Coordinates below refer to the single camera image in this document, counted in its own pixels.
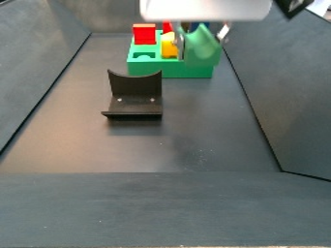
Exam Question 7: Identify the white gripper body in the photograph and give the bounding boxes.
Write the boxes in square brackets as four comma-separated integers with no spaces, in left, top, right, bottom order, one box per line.
[141,0,272,21]

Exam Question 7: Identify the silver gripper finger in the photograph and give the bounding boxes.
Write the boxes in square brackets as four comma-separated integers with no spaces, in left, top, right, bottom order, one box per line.
[177,26,186,60]
[217,22,232,43]

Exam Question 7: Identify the green arch object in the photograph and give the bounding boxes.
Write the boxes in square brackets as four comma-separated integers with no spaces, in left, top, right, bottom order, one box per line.
[184,24,222,67]

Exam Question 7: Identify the brown arch block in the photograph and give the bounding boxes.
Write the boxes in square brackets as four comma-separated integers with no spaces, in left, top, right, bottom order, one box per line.
[182,22,190,32]

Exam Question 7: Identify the black curved fixture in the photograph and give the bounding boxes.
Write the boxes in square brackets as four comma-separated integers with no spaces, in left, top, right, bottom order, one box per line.
[102,70,163,118]

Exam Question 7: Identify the yellow block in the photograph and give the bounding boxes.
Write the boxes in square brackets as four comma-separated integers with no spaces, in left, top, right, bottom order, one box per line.
[161,32,180,58]

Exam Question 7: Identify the blue hexagonal prism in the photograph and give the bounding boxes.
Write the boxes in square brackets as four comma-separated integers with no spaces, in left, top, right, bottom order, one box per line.
[189,22,210,32]

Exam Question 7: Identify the red square block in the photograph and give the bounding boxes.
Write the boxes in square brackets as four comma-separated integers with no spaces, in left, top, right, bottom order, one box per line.
[133,23,157,45]

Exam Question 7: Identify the green shape sorter base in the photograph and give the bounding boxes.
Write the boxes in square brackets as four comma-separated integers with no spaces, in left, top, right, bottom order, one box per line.
[127,30,214,78]

